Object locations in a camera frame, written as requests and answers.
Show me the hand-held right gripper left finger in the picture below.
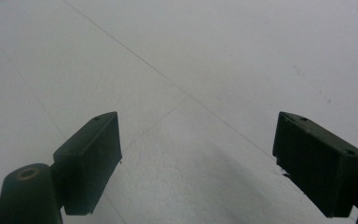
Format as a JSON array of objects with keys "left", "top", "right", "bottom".
[{"left": 50, "top": 111, "right": 123, "bottom": 217}]

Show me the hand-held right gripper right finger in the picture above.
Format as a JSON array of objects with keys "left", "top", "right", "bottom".
[{"left": 272, "top": 111, "right": 358, "bottom": 218}]

